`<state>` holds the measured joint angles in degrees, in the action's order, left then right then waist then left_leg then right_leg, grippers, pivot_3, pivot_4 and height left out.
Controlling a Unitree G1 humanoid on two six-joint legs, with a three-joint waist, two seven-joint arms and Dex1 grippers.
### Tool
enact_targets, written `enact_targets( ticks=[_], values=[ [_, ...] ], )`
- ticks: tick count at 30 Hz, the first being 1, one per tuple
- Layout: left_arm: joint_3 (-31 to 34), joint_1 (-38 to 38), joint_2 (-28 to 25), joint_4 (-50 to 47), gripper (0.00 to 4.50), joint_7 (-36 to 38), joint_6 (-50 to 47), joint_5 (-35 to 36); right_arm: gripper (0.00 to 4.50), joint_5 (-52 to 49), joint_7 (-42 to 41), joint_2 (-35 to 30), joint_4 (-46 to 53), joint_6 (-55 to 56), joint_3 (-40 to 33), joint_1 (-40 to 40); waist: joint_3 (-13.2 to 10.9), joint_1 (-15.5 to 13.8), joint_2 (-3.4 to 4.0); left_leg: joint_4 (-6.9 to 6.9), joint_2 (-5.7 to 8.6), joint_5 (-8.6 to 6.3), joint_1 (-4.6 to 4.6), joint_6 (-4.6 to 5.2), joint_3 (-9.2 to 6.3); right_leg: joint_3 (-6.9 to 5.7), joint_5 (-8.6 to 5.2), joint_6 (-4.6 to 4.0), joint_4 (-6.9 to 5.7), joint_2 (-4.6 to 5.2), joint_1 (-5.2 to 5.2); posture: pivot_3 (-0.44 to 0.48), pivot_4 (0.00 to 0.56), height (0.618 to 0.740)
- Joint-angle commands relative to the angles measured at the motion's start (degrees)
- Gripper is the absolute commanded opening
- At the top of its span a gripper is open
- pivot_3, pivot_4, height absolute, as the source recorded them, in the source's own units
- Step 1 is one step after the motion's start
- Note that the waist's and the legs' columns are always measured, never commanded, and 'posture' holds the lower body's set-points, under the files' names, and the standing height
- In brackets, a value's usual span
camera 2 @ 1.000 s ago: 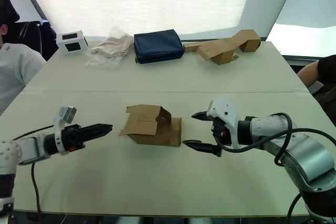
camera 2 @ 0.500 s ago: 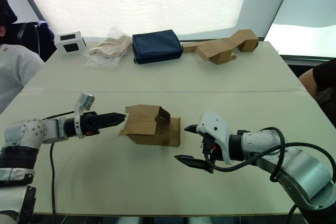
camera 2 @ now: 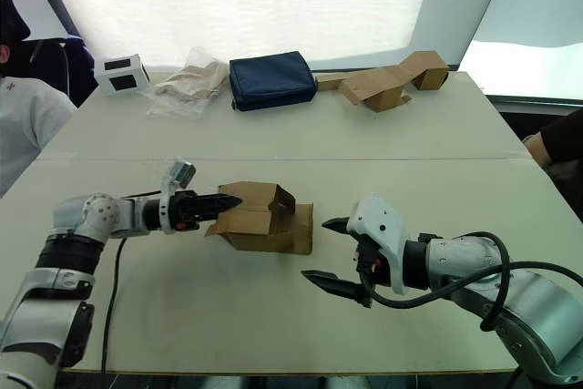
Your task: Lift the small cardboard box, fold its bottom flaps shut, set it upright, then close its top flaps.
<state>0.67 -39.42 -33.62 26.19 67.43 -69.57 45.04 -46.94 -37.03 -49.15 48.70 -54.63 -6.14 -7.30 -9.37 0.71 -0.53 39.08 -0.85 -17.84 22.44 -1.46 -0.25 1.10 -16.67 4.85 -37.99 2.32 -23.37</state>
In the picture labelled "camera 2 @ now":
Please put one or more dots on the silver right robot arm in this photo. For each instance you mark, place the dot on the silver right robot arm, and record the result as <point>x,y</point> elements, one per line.
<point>524,298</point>

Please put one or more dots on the white cube with black rectangles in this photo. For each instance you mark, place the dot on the white cube with black rectangles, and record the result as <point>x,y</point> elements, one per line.
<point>120,74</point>

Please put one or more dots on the small cardboard box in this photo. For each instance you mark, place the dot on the small cardboard box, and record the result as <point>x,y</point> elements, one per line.
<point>264,229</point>

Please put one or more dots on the person in white shirt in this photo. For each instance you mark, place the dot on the person in white shirt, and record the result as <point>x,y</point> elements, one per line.
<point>27,129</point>

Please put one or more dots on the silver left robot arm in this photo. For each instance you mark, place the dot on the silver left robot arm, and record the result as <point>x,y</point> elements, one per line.
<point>68,270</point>

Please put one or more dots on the folded brown cardboard box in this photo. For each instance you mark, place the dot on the folded brown cardboard box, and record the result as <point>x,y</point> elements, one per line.
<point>430,70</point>

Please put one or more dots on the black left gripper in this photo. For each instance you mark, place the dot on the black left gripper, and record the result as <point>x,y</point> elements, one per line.
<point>184,211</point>

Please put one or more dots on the navy blue fabric pouch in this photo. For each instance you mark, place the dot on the navy blue fabric pouch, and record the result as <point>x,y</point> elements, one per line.
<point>271,81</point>

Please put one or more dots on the clear bag with beige cloth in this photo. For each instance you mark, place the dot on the clear bag with beige cloth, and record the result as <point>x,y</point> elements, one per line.
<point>191,81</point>

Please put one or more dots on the person's arm in dark sleeve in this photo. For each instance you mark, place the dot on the person's arm in dark sleeve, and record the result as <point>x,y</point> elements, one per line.
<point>560,138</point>

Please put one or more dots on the black office chair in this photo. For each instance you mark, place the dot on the black office chair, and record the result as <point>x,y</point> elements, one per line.
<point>59,70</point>

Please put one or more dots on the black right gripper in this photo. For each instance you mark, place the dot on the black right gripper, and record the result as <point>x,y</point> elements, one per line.
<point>373,261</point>

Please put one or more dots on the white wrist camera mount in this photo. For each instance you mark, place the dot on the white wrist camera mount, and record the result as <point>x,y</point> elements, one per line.
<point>178,173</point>
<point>380,225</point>

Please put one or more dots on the flattened brown cardboard carton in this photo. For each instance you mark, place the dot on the flattened brown cardboard carton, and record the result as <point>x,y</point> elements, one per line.
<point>369,86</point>

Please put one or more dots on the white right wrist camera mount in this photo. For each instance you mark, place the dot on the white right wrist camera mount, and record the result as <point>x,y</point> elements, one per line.
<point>380,225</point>

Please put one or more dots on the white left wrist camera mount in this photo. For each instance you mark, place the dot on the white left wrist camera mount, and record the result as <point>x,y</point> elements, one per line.
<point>178,173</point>

